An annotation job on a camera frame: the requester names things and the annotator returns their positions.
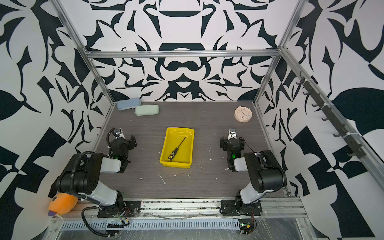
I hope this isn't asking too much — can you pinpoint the yellow plastic bin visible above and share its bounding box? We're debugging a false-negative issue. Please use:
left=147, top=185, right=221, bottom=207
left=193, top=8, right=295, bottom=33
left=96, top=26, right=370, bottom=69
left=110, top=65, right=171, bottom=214
left=160, top=128, right=195, bottom=169

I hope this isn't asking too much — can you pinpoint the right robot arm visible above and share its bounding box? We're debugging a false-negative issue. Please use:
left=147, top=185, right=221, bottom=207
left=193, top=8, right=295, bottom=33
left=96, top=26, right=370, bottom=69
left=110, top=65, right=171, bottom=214
left=220, top=137, right=288, bottom=217

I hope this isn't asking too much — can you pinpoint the blue glasses case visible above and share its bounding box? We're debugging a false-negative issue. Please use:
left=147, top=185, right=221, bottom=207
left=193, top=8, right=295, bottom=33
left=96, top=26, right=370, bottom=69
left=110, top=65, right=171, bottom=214
left=117, top=98, right=142, bottom=111

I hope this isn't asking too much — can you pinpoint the pink round clock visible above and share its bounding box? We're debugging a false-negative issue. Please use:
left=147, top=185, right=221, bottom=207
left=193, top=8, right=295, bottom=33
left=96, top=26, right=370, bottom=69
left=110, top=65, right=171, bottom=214
left=234, top=106, right=253, bottom=123

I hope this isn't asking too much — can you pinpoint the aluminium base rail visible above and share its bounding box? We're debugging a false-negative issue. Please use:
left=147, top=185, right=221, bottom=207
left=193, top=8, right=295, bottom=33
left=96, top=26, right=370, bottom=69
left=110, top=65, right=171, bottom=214
left=50, top=197, right=308, bottom=221

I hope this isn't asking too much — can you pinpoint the black yellow screwdriver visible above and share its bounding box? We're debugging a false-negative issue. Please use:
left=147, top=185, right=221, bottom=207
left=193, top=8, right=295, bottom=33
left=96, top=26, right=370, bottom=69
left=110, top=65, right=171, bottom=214
left=168, top=137, right=186, bottom=162

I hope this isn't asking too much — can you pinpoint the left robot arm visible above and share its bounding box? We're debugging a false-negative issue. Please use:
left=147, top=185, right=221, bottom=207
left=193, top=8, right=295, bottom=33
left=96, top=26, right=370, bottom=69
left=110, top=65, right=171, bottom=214
left=55, top=135, right=138, bottom=218

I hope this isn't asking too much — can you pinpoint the orange plush toy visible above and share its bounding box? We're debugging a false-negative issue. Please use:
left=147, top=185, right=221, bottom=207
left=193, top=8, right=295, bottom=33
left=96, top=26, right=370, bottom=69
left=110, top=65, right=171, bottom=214
left=48, top=193, right=79, bottom=217

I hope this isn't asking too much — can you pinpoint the black wall hook rack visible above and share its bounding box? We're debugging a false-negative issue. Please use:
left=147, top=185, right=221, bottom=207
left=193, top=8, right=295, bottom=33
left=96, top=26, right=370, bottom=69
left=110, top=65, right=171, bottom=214
left=297, top=71, right=367, bottom=159

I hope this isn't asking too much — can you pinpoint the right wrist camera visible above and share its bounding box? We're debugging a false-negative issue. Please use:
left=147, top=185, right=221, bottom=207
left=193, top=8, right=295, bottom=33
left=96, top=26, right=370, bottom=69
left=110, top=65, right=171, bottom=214
left=228, top=128, right=237, bottom=141

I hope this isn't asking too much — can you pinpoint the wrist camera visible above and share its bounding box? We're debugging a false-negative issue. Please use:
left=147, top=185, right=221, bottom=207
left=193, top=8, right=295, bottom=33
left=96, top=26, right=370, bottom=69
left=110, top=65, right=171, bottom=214
left=113, top=128, right=125, bottom=139
left=228, top=128, right=237, bottom=141

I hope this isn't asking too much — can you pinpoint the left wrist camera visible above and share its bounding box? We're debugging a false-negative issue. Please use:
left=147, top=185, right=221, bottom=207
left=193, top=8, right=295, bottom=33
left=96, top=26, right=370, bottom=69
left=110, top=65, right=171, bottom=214
left=113, top=128, right=125, bottom=139

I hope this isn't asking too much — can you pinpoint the green glasses case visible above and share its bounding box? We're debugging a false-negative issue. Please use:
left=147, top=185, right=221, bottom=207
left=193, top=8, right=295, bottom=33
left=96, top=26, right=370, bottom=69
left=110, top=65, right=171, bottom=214
left=135, top=105, right=160, bottom=117

